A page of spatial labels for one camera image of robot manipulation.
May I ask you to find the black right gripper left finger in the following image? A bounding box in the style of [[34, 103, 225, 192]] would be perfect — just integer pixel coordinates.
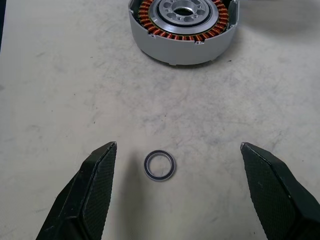
[[35, 141, 118, 240]]

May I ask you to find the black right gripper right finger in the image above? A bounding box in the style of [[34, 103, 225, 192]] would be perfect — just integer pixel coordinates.
[[239, 141, 320, 240]]

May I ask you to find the small dark bearing ring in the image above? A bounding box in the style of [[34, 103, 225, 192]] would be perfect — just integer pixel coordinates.
[[143, 149, 177, 180]]

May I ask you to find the grey motor stator housing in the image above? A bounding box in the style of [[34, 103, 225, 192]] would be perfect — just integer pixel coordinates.
[[127, 0, 241, 66]]

